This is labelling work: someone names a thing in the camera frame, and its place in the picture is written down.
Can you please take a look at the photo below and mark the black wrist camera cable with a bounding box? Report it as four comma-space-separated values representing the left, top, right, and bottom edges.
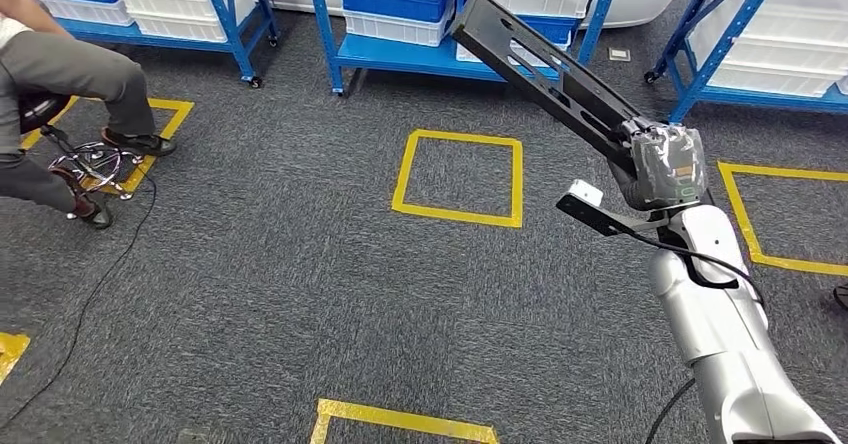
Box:
622, 228, 768, 310

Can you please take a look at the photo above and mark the blue metal shelf rack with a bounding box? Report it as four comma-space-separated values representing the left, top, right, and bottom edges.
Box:
643, 0, 848, 124
13, 0, 281, 90
303, 0, 627, 98

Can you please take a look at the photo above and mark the chrome stool with black seat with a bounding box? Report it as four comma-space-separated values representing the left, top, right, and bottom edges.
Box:
18, 91, 146, 220

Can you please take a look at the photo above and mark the person's shoe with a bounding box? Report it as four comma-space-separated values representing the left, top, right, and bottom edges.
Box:
66, 192, 115, 230
100, 127, 179, 159

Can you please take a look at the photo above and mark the black hanging arm cable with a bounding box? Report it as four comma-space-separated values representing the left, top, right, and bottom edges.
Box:
643, 377, 697, 444

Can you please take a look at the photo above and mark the thin black floor cable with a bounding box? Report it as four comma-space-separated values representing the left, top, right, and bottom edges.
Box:
0, 162, 159, 429

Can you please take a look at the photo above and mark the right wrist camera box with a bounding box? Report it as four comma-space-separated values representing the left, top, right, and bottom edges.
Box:
555, 179, 670, 238

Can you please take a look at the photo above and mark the person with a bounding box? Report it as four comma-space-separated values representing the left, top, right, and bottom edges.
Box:
0, 0, 179, 230

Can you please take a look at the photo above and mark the yellow floor tape square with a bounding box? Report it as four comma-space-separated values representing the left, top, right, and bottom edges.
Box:
0, 332, 32, 387
717, 160, 848, 278
309, 398, 500, 444
19, 96, 195, 197
390, 128, 525, 230

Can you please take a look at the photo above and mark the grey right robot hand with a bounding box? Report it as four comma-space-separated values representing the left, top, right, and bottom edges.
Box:
609, 117, 709, 212

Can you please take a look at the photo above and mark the black plastic bracket part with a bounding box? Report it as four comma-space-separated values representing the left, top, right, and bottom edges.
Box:
451, 0, 713, 204

